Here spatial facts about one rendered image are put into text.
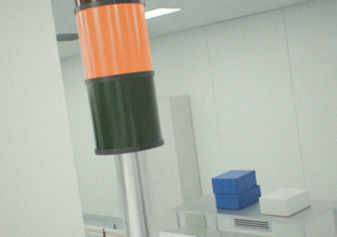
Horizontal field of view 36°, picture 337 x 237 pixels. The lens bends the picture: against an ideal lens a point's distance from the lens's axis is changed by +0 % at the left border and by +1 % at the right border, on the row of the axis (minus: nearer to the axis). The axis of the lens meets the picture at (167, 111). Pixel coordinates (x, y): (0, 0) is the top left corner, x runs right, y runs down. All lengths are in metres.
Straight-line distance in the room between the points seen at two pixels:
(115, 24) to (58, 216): 1.72
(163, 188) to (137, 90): 7.21
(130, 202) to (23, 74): 1.62
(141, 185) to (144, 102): 0.06
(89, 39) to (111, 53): 0.02
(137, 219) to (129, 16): 0.14
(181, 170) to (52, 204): 5.38
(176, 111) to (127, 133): 6.91
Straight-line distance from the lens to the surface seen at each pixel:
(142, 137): 0.36
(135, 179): 0.37
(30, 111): 1.97
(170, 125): 7.22
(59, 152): 2.03
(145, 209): 0.38
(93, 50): 0.36
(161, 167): 7.50
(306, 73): 6.37
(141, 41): 0.36
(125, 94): 0.35
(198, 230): 4.73
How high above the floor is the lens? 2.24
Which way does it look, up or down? 3 degrees down
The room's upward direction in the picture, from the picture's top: 8 degrees counter-clockwise
